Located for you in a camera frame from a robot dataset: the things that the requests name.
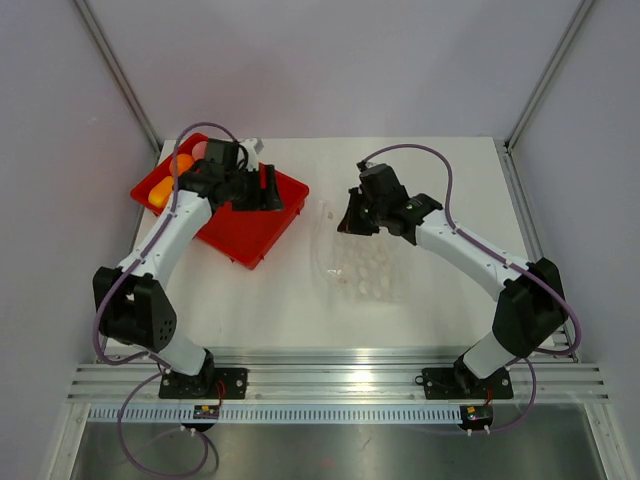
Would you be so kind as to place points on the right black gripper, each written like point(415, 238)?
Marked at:
point(351, 223)

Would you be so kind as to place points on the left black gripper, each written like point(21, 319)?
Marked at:
point(272, 200)

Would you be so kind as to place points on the clear dotted zip bag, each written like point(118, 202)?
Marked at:
point(354, 269)

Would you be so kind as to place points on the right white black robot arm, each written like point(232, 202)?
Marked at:
point(528, 295)

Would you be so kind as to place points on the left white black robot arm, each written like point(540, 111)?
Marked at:
point(132, 306)

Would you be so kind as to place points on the red plastic tray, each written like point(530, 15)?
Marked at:
point(244, 237)

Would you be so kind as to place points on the pink peach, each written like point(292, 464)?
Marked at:
point(199, 150)

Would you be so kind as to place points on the orange persimmon fruit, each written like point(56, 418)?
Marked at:
point(180, 164)

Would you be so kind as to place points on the yellow orange mango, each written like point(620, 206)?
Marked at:
point(160, 193)

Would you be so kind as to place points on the right small circuit board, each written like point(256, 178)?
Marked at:
point(476, 418)

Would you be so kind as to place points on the small circuit board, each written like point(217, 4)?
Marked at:
point(476, 418)
point(206, 412)

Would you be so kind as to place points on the left small circuit board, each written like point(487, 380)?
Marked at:
point(206, 412)

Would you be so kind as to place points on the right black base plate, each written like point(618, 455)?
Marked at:
point(445, 383)

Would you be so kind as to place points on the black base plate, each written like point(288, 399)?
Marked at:
point(228, 383)
point(445, 383)

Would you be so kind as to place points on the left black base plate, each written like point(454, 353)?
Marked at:
point(228, 383)

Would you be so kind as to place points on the aluminium mounting rail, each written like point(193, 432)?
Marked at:
point(386, 375)

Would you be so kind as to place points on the left aluminium frame post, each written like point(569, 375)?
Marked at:
point(97, 35)

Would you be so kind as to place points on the aluminium frame post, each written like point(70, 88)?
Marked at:
point(551, 70)
point(97, 35)

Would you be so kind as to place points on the white slotted cable duct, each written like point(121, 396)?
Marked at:
point(282, 414)

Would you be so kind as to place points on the right aluminium frame post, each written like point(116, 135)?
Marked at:
point(551, 70)

